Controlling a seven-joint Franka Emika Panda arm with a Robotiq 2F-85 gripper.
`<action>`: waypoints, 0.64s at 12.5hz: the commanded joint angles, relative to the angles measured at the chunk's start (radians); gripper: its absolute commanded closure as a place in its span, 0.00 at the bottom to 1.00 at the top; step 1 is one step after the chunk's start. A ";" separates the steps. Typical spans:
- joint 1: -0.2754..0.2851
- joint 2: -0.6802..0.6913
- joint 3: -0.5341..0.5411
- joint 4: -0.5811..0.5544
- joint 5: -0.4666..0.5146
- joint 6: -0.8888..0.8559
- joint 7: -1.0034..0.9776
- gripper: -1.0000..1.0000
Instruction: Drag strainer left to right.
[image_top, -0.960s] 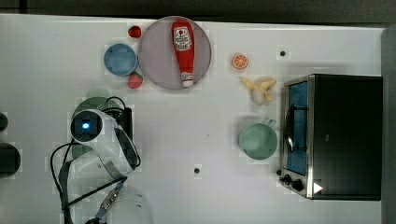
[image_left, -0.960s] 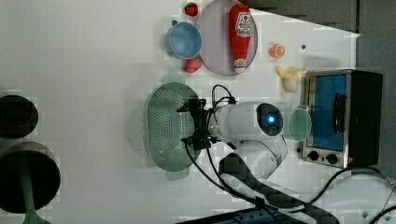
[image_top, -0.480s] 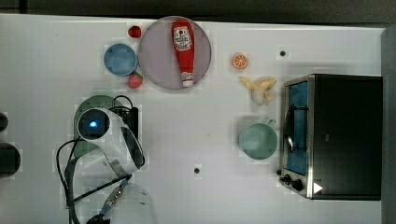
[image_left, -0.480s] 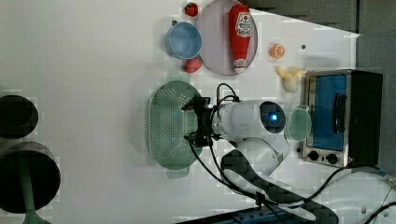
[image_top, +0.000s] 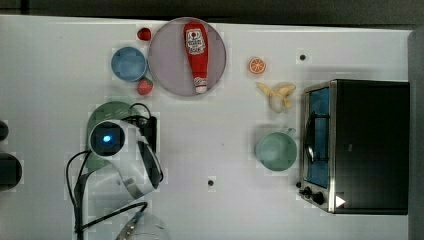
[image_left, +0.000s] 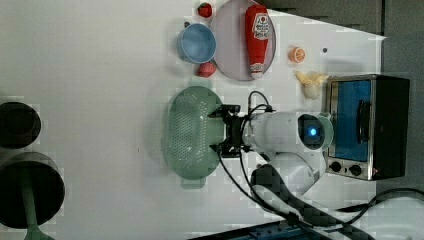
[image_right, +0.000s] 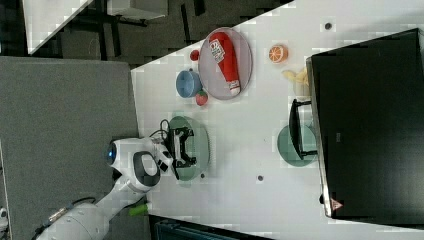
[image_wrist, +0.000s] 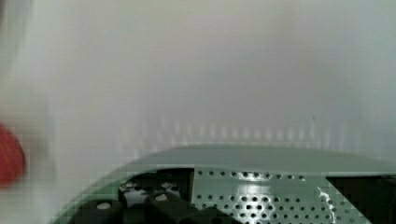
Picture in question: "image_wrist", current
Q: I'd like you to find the red toy strawberry lower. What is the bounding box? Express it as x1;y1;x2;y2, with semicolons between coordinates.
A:
0;125;25;188

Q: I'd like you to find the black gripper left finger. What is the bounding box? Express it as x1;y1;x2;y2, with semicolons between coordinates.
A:
67;168;242;224

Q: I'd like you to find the green oval plastic strainer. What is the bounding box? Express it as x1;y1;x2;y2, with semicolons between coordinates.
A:
50;145;395;224

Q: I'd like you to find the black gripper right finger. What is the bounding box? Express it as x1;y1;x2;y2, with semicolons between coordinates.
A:
326;175;396;224

